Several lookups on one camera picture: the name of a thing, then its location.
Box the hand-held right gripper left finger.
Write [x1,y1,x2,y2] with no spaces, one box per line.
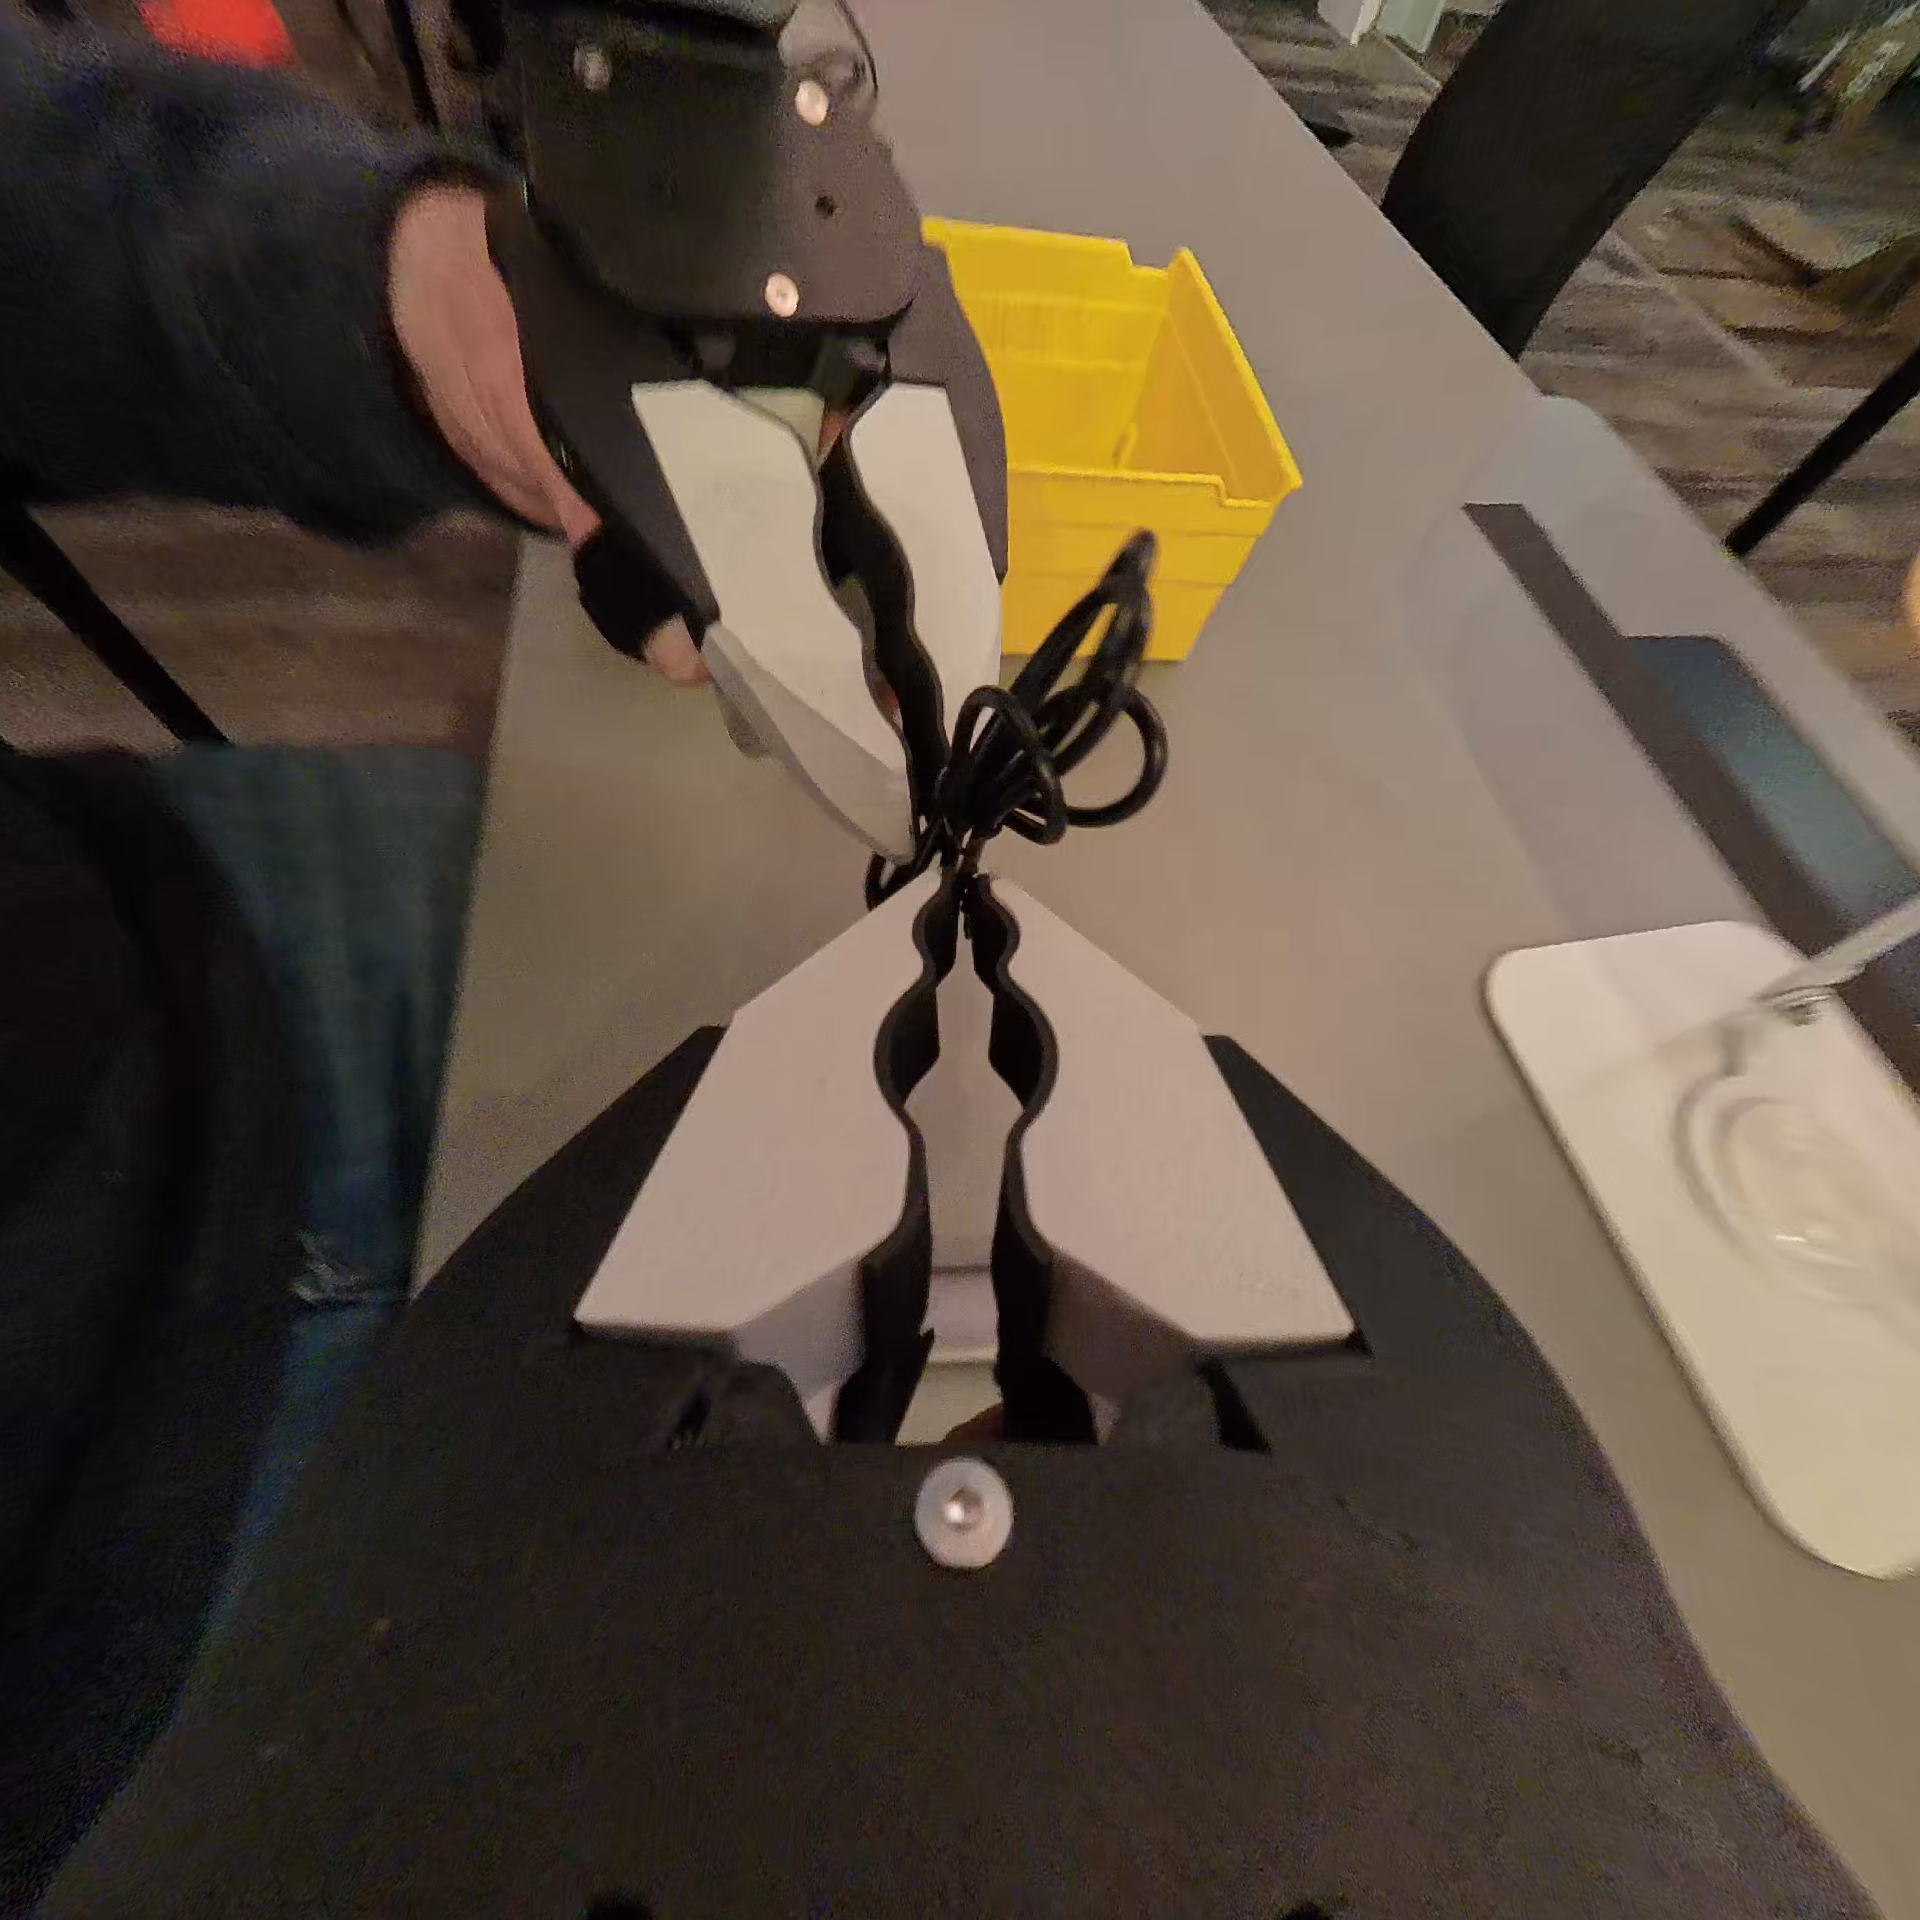
[573,867,962,1444]

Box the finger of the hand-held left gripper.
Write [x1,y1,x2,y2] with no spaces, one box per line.
[632,383,923,865]
[823,383,1008,848]

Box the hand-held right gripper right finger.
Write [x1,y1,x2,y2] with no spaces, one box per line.
[967,873,1360,1444]

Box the yellow plastic bin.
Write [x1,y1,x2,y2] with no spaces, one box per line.
[921,217,1305,664]

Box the black usb cable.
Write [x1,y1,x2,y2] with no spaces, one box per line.
[863,528,1173,913]

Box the person's left forearm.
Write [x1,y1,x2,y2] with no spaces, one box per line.
[0,29,505,544]

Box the person's left hand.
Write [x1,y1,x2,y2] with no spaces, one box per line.
[392,180,719,689]

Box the person's blue jeans leg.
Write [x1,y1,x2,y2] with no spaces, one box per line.
[152,744,484,1501]

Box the black office chair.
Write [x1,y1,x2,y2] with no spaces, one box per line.
[1381,0,1802,359]

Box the black metal leg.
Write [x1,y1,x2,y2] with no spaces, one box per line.
[1725,353,1920,561]

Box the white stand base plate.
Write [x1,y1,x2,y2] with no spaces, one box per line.
[1487,920,1920,1580]

